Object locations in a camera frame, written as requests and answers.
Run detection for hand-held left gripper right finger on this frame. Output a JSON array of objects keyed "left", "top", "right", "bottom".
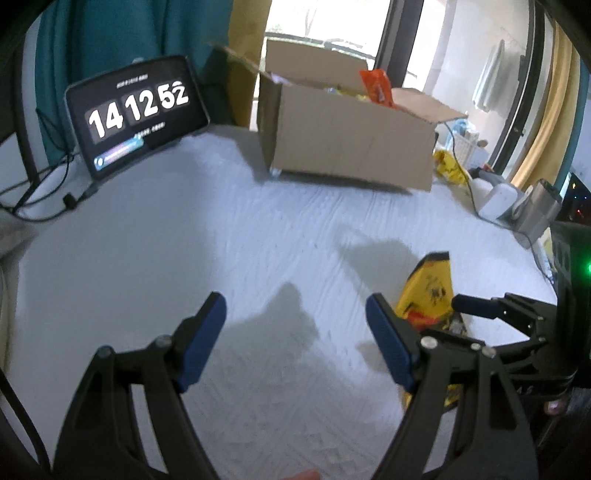
[{"left": 366, "top": 293, "right": 540, "bottom": 480}]

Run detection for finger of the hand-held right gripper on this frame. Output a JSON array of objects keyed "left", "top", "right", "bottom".
[
  {"left": 451, "top": 292, "right": 560, "bottom": 341},
  {"left": 496, "top": 339, "right": 573, "bottom": 398}
]

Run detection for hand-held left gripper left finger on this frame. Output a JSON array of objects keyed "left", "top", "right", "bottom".
[{"left": 52, "top": 291, "right": 228, "bottom": 480}]

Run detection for yellow cartoon snack packet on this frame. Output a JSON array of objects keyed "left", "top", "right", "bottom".
[{"left": 394, "top": 251, "right": 469, "bottom": 411}]

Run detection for cardboard box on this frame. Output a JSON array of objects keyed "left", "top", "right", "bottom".
[{"left": 210, "top": 38, "right": 468, "bottom": 192}]

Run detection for orange snack packet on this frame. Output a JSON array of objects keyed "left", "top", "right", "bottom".
[{"left": 359, "top": 69, "right": 399, "bottom": 110}]

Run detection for metal cup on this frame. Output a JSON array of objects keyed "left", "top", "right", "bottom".
[{"left": 512, "top": 179, "right": 564, "bottom": 243}]

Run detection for white desk device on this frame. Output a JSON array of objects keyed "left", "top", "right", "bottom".
[{"left": 478, "top": 182, "right": 518, "bottom": 221}]

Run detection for yellow plastic bag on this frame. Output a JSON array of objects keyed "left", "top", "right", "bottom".
[{"left": 433, "top": 150, "right": 469, "bottom": 185}]

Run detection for teal curtain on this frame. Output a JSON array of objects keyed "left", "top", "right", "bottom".
[
  {"left": 34, "top": 0, "right": 236, "bottom": 167},
  {"left": 566, "top": 69, "right": 591, "bottom": 185}
]

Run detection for white mesh basket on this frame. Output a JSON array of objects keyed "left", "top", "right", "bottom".
[{"left": 455, "top": 129, "right": 481, "bottom": 162}]

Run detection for yellow curtain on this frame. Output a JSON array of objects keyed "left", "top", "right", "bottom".
[
  {"left": 228, "top": 0, "right": 271, "bottom": 130},
  {"left": 510, "top": 34, "right": 583, "bottom": 190}
]

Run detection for hanging white towel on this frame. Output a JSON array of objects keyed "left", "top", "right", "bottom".
[{"left": 472, "top": 39, "right": 506, "bottom": 112}]

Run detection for tablet showing clock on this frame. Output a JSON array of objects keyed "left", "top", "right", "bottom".
[{"left": 65, "top": 54, "right": 212, "bottom": 182}]

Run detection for balcony railing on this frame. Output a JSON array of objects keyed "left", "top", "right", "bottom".
[{"left": 265, "top": 30, "right": 375, "bottom": 58}]

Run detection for dark sliding door frame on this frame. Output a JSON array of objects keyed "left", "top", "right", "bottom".
[{"left": 487, "top": 0, "right": 555, "bottom": 174}]

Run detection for black tablet cables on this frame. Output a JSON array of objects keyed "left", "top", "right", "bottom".
[{"left": 0, "top": 106, "right": 100, "bottom": 222}]

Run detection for dark window frame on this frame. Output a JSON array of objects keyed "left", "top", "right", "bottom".
[{"left": 372, "top": 0, "right": 426, "bottom": 88}]

